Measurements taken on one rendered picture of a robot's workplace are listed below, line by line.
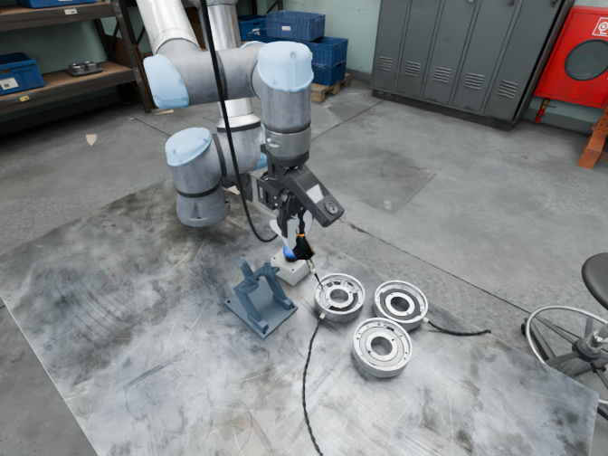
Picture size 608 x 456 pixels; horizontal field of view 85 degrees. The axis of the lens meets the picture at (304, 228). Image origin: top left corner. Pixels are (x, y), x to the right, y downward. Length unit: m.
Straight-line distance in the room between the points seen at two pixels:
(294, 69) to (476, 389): 0.60
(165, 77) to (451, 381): 0.68
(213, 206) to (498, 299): 1.55
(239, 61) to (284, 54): 0.11
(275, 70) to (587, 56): 3.62
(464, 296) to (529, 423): 1.28
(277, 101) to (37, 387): 1.63
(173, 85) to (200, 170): 0.36
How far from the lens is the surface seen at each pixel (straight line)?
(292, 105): 0.50
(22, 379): 1.94
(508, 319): 1.95
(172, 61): 0.57
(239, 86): 0.58
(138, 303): 0.82
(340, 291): 0.74
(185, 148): 0.86
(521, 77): 3.69
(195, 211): 0.94
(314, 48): 4.19
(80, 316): 0.86
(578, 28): 3.94
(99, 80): 3.90
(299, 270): 0.75
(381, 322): 0.69
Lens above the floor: 1.39
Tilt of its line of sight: 40 degrees down
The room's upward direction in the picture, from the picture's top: straight up
